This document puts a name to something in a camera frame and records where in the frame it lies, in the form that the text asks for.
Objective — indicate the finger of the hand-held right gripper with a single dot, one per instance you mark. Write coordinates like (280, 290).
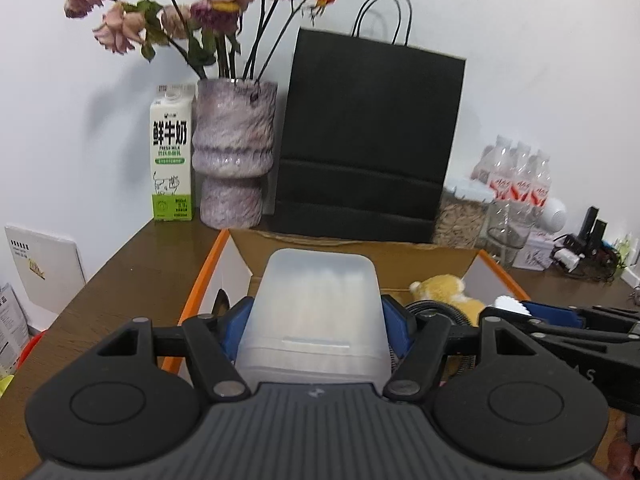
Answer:
(555, 312)
(575, 335)

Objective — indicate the clear red label water bottle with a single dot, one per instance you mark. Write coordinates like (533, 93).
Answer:
(492, 170)
(539, 185)
(517, 180)

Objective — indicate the white green milk carton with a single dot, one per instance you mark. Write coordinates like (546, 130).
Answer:
(171, 160)

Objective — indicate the dried rose bouquet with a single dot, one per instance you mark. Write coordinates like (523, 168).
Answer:
(220, 0)

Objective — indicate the clear jar of seeds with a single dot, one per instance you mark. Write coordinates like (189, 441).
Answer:
(460, 220)

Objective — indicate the pale printed tin box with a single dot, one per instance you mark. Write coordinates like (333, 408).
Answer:
(537, 255)

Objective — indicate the white charger plug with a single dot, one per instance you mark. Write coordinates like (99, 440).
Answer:
(566, 257)

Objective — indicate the translucent plastic box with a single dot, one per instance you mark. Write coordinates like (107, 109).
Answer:
(315, 300)

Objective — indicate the purple mottled vase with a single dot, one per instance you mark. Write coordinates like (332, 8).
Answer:
(232, 150)

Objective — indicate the black paper bag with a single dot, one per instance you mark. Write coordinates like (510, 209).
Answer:
(365, 135)

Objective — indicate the black upright device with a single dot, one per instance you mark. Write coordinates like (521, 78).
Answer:
(592, 227)

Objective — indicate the clear glass cup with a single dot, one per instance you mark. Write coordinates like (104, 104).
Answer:
(507, 235)

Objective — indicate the white flat panel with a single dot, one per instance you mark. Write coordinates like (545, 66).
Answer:
(45, 270)

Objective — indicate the white round speaker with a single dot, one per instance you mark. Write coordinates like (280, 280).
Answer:
(555, 215)

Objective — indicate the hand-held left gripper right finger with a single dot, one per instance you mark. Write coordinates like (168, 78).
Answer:
(399, 330)

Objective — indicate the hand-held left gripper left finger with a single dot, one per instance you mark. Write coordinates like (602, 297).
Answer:
(236, 330)

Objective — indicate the white yellow plush alpaca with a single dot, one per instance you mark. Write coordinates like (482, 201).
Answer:
(445, 287)

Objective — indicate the printed white carton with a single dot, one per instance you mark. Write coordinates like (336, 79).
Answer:
(12, 327)

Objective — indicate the red cardboard box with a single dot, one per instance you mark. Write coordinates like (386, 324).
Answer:
(235, 270)

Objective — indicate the wooden desktop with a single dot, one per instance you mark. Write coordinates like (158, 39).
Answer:
(125, 270)

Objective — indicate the person's right hand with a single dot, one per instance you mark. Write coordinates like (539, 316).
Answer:
(622, 452)

